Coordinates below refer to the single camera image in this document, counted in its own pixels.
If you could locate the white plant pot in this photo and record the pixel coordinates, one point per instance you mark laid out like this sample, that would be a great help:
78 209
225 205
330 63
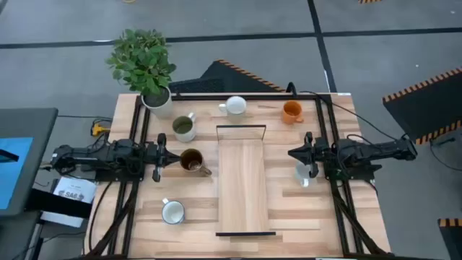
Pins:
162 108

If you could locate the dark monitor blue screen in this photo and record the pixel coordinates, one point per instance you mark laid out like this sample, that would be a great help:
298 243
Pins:
32 144

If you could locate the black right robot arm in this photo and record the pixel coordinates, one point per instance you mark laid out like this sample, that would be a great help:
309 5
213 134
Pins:
379 150

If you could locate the white printed paper sheet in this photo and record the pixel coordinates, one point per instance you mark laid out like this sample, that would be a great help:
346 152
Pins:
74 187

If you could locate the brown teal glazed mug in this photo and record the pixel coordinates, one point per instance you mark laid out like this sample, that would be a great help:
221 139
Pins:
191 159

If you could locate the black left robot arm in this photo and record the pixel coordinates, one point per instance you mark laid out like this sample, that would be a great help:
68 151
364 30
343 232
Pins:
90 155

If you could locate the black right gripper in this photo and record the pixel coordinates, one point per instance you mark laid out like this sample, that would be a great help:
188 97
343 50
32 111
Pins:
314 153

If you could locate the black mat orange striped edge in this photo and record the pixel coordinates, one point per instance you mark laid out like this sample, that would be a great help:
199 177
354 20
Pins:
422 108
451 242
234 77

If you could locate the white mug blue flowers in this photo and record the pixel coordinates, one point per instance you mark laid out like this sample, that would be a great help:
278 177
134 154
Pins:
173 213

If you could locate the orange mug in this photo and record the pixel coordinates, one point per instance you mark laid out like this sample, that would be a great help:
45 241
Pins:
291 110

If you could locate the white mug green inside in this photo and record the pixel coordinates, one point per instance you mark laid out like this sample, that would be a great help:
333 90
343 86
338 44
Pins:
184 127

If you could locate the white mug teal tile pattern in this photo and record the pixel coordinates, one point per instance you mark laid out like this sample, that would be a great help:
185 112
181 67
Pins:
301 172

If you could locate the wooden shelf black metal frame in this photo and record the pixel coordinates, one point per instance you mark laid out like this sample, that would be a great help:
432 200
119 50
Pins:
242 180

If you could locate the green leafy plant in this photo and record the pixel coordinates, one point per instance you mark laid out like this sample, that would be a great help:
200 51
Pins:
142 61

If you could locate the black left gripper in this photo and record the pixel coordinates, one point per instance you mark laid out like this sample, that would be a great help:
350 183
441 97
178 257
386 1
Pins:
159 159

